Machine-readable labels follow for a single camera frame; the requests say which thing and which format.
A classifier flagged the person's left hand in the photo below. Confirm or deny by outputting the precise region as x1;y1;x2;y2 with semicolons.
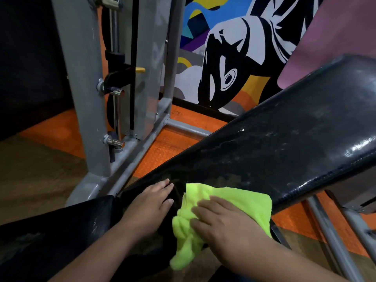
122;178;174;235

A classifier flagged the person's right hand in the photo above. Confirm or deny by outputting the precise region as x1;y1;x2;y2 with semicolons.
189;196;278;272

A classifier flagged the neon yellow microfiber cloth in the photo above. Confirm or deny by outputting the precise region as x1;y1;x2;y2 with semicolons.
169;183;273;271

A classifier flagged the person's left forearm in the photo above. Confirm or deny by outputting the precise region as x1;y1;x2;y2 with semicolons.
48;223;141;282

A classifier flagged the person's right forearm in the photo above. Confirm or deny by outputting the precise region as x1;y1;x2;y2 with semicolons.
235;245;351;282

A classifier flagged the chrome bolt peg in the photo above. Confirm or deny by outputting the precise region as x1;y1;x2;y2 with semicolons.
103;134;125;149
97;79;125;97

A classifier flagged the black padded bench backrest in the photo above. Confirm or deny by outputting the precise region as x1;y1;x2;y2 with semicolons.
119;54;376;250

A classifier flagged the black padded bench seat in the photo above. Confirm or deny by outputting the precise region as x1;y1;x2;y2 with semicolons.
0;195;127;282

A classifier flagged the chrome guide rod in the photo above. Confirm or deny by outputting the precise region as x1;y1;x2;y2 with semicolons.
109;8;121;150

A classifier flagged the grey metal bench frame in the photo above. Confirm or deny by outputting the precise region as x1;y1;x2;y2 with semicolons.
270;189;376;282

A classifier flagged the grey metal gym machine frame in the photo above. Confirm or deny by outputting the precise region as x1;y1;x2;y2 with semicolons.
50;0;212;208

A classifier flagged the black weight carriage bracket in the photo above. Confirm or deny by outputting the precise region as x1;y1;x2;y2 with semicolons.
103;50;137;96

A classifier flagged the colourful painted wall mural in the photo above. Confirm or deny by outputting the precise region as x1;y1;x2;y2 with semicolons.
160;0;326;116

